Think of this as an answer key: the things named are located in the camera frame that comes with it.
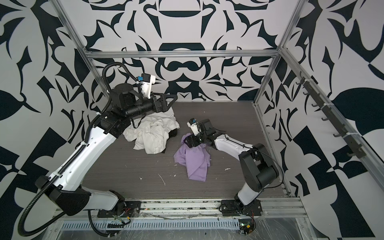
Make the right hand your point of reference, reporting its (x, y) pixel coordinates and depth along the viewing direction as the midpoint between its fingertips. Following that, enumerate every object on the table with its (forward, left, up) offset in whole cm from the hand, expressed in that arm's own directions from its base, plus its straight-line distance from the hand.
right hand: (190, 136), depth 90 cm
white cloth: (+4, +24, 0) cm, 24 cm away
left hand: (-1, +6, +36) cm, 36 cm away
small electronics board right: (-43, -26, -11) cm, 51 cm away
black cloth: (+6, +12, -6) cm, 15 cm away
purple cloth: (-13, -4, -3) cm, 14 cm away
